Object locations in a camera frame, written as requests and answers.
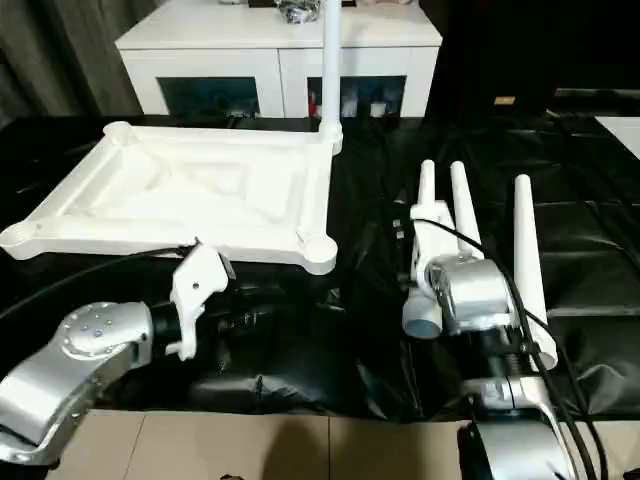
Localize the white plastic table leg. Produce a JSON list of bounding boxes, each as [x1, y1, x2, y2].
[[514, 174, 559, 374], [403, 159, 447, 341], [449, 161, 486, 261], [319, 0, 346, 139]]

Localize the black mat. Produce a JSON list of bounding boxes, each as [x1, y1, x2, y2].
[[0, 112, 640, 426]]

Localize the white plastic table top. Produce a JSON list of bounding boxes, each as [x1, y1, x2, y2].
[[0, 121, 346, 276]]

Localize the black and white bundle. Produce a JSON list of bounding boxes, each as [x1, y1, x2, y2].
[[274, 0, 322, 26]]

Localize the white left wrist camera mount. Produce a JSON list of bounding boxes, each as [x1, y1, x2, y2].
[[169, 242, 232, 361]]

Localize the white cabinet with glass doors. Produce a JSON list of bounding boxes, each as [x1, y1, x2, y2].
[[114, 0, 444, 119]]

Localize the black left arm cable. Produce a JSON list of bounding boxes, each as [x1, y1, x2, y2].
[[0, 241, 202, 322]]

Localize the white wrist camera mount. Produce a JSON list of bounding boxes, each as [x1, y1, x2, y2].
[[409, 202, 454, 301], [169, 242, 232, 361]]

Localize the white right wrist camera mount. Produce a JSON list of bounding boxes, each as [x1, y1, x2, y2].
[[409, 202, 454, 301]]

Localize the grey-green curtain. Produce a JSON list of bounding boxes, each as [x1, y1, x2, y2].
[[0, 0, 169, 132]]

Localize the flat white board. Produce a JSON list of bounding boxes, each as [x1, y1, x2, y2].
[[593, 115, 640, 152]]

